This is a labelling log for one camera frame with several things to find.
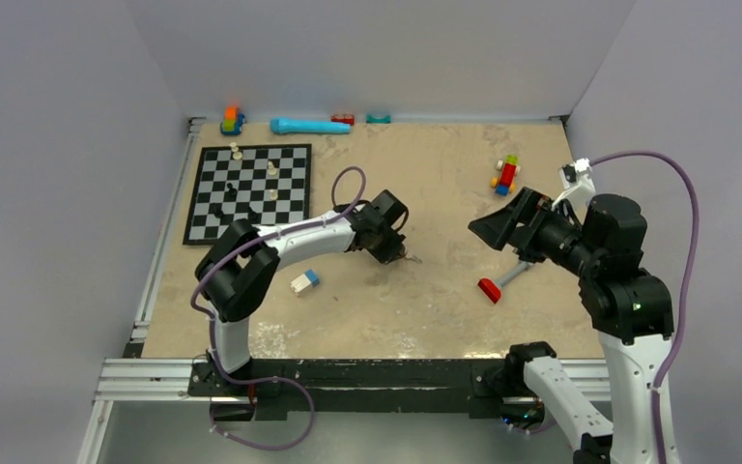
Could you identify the black chess piece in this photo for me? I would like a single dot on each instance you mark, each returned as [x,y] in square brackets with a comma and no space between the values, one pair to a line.
[216,210]
[253,216]

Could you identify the teal arch brick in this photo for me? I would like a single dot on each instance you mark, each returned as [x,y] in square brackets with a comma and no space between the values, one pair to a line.
[377,118]

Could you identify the black chess piece right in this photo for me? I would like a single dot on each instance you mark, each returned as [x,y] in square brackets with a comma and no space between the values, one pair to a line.
[253,216]

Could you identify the black chess pawn upper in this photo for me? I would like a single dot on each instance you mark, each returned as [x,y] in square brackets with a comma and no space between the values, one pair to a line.
[231,191]

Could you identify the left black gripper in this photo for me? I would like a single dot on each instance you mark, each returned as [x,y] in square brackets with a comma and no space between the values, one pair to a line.
[393,250]

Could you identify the red brick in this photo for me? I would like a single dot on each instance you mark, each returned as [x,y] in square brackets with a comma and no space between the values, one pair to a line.
[343,118]

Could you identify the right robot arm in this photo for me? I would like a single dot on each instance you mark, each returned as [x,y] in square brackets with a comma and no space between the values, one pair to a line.
[630,309]

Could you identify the black white chessboard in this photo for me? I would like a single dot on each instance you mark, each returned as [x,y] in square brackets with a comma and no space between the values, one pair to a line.
[216,168]

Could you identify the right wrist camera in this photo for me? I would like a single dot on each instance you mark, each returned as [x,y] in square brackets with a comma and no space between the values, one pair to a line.
[578,186]

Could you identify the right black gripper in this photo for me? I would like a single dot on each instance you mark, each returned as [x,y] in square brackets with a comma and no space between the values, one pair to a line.
[499,226]

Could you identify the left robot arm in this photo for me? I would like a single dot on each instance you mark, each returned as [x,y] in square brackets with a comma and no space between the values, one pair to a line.
[234,277]

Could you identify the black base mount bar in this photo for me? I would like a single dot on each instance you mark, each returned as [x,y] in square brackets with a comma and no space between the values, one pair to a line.
[274,388]

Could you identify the white chess pawn top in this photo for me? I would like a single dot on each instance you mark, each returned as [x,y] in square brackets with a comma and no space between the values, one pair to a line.
[236,152]

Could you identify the white blue brick block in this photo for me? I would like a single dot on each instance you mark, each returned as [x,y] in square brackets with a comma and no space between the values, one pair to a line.
[305,282]

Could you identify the black chess piece left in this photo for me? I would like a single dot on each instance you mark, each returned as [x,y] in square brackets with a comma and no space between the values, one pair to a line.
[216,210]

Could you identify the orange green blue brick toy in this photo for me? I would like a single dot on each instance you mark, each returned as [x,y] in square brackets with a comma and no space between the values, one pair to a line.
[232,122]

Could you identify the colourful brick toy car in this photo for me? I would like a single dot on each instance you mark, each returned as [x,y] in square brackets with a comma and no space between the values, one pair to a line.
[508,169]

